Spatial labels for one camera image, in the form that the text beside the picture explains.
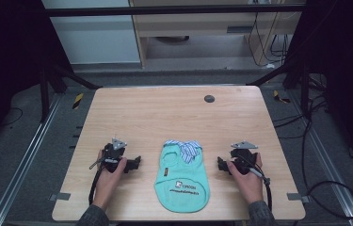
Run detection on person's left hand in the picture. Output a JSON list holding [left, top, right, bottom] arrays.
[[92, 150, 128, 212]]

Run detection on grey metal table bracket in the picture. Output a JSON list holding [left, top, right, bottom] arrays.
[[48, 191, 72, 202], [286, 192, 311, 204]]

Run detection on black horizontal frame bar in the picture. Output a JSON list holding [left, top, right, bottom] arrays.
[[43, 3, 309, 18]]

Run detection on yellow black hazard tape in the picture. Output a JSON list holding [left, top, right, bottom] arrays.
[[272, 89, 292, 105], [72, 92, 85, 110]]

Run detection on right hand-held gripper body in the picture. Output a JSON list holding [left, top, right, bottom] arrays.
[[229, 140, 271, 186]]

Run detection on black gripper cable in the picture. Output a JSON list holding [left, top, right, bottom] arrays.
[[260, 175, 274, 212], [88, 163, 106, 206]]

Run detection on aluminium floor rail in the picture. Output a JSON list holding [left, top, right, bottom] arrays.
[[288, 90, 353, 226], [0, 93, 63, 226]]

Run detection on mint green pet shirt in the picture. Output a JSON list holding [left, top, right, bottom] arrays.
[[153, 139, 211, 214]]

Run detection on black looped floor cable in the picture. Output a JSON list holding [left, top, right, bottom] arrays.
[[300, 97, 353, 220]]

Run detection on black hanging desk cables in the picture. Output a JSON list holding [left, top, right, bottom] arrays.
[[247, 0, 293, 69]]

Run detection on light wooden desk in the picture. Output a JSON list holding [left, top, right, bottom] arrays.
[[128, 0, 304, 69]]

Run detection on person's right hand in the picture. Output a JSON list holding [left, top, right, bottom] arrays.
[[226, 152, 265, 205]]

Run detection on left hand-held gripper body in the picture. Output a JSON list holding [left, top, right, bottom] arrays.
[[89, 137, 129, 173]]

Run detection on black metal frame stand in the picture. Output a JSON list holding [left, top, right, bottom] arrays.
[[37, 59, 103, 124], [246, 56, 312, 119]]

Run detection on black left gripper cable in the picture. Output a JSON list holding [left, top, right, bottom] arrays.
[[88, 163, 106, 206]]

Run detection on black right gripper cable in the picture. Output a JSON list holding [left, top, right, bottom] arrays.
[[260, 175, 274, 212]]

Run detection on white cabinet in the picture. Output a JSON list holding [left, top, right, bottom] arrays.
[[41, 0, 142, 66]]

